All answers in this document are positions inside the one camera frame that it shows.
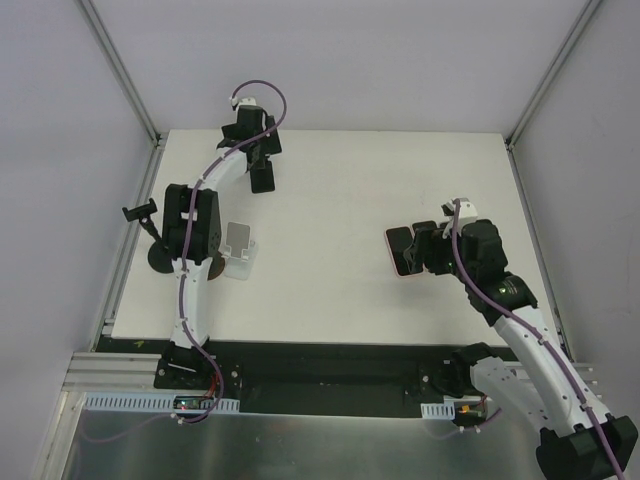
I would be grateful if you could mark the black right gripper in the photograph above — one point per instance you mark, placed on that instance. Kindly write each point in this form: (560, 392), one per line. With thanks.
(420, 248)

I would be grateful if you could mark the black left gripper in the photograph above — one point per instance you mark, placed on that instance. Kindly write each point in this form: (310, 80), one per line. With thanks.
(258, 151)

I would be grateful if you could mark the black folding phone stand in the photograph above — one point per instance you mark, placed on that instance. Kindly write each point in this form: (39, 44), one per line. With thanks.
(262, 179)

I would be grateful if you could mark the phone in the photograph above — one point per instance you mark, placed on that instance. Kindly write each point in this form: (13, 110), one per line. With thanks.
(423, 226)
(405, 257)

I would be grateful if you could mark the white phone stand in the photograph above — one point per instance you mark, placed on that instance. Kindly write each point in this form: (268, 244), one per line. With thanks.
(239, 251)

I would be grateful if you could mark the round brown-base phone stand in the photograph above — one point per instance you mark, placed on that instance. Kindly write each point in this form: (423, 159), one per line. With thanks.
(217, 270)

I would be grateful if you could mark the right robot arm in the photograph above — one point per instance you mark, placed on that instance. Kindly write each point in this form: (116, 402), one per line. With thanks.
(579, 437)

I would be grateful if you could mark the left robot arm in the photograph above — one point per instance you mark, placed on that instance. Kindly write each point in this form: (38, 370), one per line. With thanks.
(192, 238)

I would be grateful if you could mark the right controller board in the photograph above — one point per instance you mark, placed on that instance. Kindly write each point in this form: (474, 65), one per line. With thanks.
(452, 410)

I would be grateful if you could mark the controller board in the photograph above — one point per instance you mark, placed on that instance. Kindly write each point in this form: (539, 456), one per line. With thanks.
(159, 403)
(452, 410)

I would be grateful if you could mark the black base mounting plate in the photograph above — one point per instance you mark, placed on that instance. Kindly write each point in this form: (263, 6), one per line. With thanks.
(319, 379)

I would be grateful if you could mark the left controller board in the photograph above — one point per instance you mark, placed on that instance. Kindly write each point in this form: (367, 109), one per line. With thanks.
(159, 403)

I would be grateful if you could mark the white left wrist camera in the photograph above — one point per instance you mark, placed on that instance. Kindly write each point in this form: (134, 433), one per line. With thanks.
(237, 103)

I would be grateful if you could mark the aluminium frame post left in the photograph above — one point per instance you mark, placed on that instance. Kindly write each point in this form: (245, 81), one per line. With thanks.
(109, 50)

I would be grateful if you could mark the aluminium frame post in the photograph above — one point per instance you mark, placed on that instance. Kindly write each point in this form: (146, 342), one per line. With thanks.
(577, 30)
(109, 50)

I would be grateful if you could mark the aluminium frame post right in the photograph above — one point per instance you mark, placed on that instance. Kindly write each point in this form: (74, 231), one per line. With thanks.
(577, 30)

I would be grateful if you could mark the aluminium front rail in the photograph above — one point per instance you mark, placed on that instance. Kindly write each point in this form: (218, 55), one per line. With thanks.
(136, 372)

